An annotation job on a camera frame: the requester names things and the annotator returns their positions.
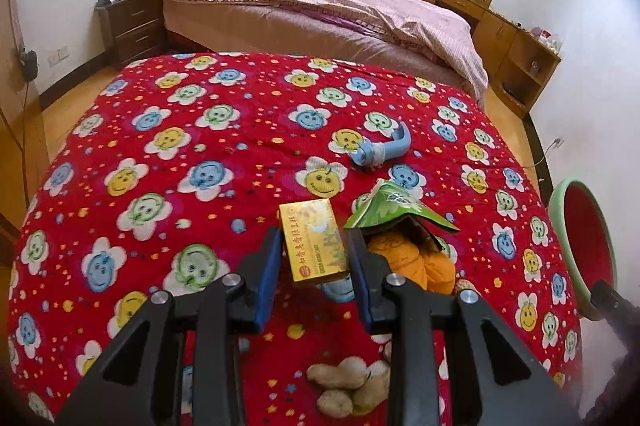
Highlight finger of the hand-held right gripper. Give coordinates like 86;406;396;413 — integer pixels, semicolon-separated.
590;281;632;325

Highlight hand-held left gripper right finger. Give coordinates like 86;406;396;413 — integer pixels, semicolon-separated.
346;228;583;426

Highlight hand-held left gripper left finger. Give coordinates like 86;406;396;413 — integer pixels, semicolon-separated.
55;226;284;426

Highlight yellow cardboard box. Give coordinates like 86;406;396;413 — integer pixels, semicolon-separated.
278;199;349;288

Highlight red bin with green rim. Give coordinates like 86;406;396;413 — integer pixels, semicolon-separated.
547;177;618;322

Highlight green packet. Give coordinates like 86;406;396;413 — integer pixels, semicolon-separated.
344;178;460;238

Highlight orange crumpled packet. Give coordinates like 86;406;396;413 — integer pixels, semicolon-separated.
420;251;456;295

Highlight beige ginger root toy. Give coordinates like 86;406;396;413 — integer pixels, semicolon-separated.
350;358;392;415

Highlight red printed blanket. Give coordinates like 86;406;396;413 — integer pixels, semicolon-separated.
10;51;583;426

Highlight wooden corner shelf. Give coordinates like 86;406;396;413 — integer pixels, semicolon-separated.
492;28;562;120

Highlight brown bed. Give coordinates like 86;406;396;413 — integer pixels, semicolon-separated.
160;0;488;109

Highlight small items on shelf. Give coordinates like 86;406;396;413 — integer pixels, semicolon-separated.
530;26;559;52

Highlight wooden desk cabinet unit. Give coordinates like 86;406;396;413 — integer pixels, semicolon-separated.
316;0;531;57

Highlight dark wooden nightstand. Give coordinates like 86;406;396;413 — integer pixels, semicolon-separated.
96;0;168;68

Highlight blue hook with white string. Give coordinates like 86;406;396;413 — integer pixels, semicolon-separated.
349;121;412;170

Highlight pale floor cable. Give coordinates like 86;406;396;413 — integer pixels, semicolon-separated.
530;141;559;167

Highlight black wall plug with cable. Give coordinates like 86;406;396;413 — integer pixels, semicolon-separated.
0;0;41;157

